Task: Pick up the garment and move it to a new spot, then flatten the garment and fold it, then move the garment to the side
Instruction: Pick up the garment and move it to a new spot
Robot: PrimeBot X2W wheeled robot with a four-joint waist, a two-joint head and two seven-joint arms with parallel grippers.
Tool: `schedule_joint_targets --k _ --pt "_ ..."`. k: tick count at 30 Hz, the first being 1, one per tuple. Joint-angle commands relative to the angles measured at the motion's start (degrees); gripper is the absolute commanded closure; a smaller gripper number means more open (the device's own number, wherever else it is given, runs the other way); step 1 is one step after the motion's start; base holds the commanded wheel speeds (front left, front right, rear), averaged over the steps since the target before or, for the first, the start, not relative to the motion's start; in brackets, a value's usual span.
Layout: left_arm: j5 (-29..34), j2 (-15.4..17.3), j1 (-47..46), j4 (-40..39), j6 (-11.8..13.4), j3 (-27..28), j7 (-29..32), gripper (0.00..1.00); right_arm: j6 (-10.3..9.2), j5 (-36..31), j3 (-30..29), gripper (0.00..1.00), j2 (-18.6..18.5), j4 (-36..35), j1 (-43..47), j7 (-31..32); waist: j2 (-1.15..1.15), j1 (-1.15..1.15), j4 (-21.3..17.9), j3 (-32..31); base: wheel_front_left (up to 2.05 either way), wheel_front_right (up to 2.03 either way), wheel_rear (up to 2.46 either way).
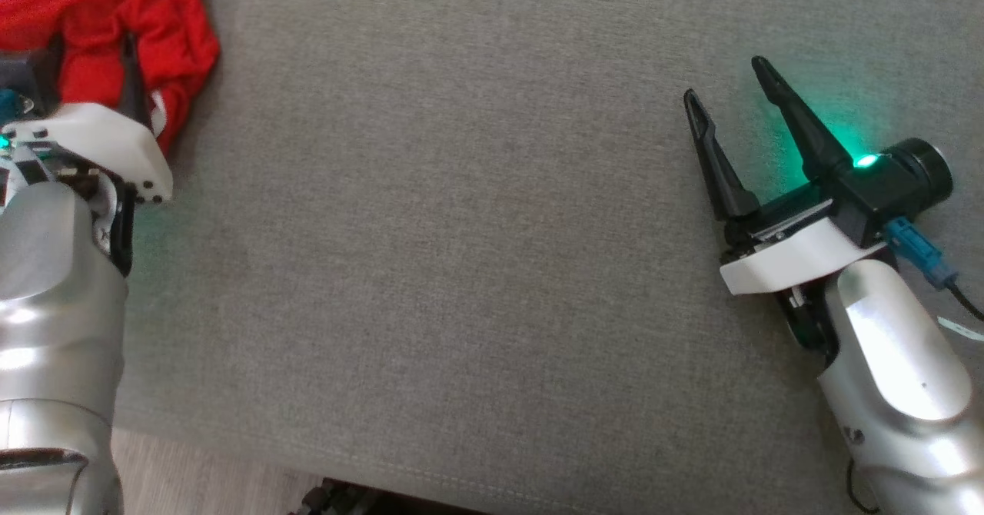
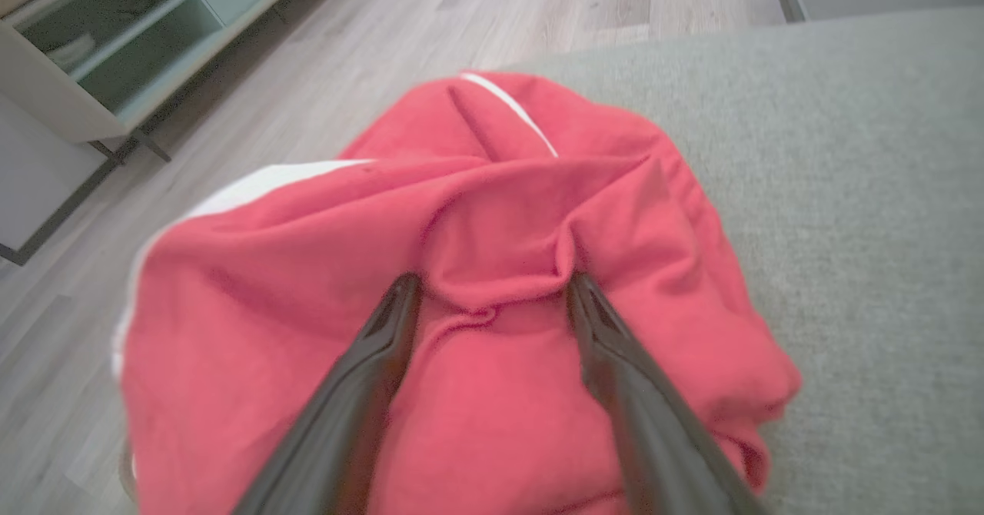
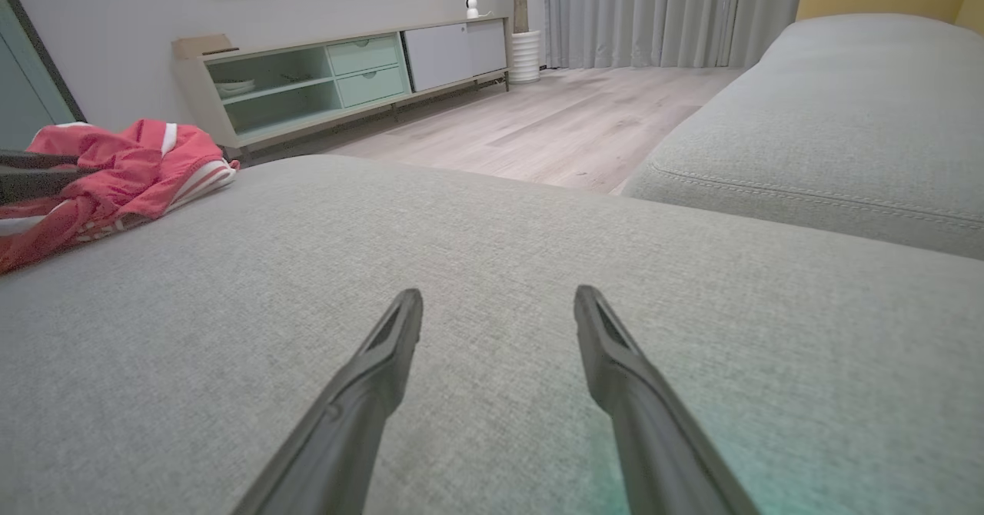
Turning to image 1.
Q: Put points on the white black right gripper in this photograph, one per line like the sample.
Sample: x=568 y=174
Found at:
x=792 y=257

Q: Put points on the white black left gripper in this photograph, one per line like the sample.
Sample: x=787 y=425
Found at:
x=108 y=142

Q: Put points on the red garment with white trim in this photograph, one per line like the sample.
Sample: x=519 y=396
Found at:
x=100 y=15

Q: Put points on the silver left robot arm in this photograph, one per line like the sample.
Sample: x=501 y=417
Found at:
x=54 y=307

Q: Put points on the dark robot base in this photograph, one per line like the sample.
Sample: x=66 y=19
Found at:
x=354 y=500

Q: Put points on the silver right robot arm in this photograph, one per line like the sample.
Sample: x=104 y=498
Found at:
x=899 y=361

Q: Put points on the grey fabric sofa seat cushion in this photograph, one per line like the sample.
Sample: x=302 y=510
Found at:
x=461 y=230

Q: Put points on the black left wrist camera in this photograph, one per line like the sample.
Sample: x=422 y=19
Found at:
x=31 y=77

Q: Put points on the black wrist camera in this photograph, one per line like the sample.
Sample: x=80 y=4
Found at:
x=892 y=184
x=31 y=77

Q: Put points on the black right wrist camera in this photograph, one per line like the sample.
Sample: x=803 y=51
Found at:
x=892 y=184

